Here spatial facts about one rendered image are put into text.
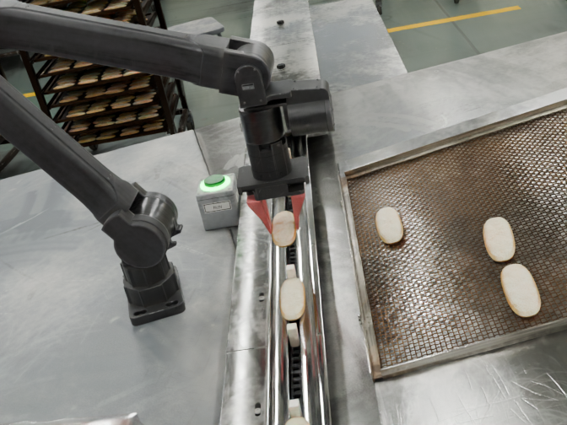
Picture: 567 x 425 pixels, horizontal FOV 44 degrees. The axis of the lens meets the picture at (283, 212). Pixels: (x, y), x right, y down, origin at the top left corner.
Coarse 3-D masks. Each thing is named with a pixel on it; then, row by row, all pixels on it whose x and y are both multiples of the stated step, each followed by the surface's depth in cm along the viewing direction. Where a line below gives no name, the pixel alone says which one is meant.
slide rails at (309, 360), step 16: (304, 208) 125; (304, 224) 120; (304, 240) 116; (304, 256) 112; (304, 272) 108; (304, 320) 98; (304, 336) 95; (272, 352) 93; (288, 352) 93; (304, 352) 92; (272, 368) 91; (288, 368) 90; (304, 368) 90; (272, 384) 88; (288, 384) 88; (304, 384) 87; (272, 400) 86; (288, 400) 86; (304, 400) 85; (272, 416) 84; (288, 416) 83; (304, 416) 83; (320, 416) 82
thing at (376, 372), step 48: (432, 144) 120; (480, 144) 117; (528, 144) 111; (384, 192) 115; (432, 192) 109; (480, 192) 105; (528, 192) 101; (480, 288) 87; (432, 336) 83; (528, 336) 77
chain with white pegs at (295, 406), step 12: (288, 132) 155; (288, 144) 152; (288, 204) 129; (288, 252) 115; (288, 276) 106; (288, 324) 95; (300, 360) 93; (300, 372) 91; (300, 384) 89; (300, 396) 87; (300, 408) 83
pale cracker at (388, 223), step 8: (384, 208) 109; (392, 208) 108; (376, 216) 108; (384, 216) 107; (392, 216) 106; (376, 224) 106; (384, 224) 105; (392, 224) 104; (400, 224) 104; (384, 232) 103; (392, 232) 102; (400, 232) 102; (384, 240) 102; (392, 240) 101
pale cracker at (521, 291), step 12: (516, 264) 87; (504, 276) 86; (516, 276) 85; (528, 276) 85; (504, 288) 85; (516, 288) 83; (528, 288) 83; (516, 300) 82; (528, 300) 81; (540, 300) 81; (516, 312) 81; (528, 312) 80
